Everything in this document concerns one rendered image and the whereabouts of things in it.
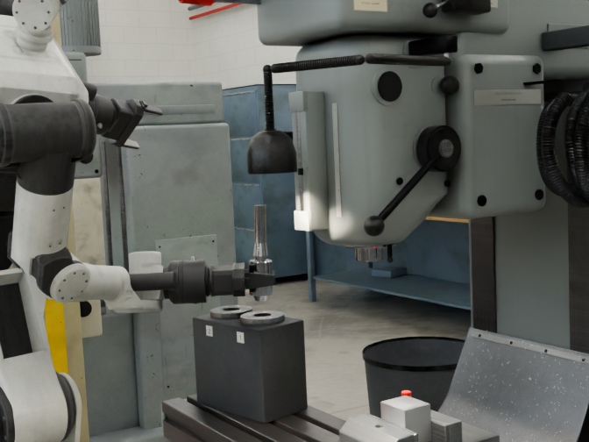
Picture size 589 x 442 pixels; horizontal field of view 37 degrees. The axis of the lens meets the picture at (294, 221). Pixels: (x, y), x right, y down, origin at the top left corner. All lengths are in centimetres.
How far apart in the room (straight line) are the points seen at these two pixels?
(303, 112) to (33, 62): 49
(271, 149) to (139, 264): 61
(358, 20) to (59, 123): 48
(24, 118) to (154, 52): 977
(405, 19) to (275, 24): 21
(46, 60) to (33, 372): 57
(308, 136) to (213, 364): 69
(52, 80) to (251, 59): 860
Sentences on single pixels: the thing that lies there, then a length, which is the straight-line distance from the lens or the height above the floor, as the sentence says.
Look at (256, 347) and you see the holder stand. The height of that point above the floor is 108.
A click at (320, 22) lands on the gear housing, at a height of 164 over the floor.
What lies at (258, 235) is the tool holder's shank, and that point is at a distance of 175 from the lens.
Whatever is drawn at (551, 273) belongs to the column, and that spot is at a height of 122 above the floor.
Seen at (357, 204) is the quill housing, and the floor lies 138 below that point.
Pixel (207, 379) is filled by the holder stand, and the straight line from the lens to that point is 187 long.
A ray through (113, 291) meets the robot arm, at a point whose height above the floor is 121.
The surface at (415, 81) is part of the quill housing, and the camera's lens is 134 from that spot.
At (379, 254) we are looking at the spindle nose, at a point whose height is 129.
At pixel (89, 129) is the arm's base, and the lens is 140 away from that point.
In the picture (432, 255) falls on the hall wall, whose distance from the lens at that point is 768.
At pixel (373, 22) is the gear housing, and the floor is 164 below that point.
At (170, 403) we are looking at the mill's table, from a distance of 193.
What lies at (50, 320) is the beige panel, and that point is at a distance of 300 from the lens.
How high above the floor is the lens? 148
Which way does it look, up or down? 6 degrees down
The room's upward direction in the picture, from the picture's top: 3 degrees counter-clockwise
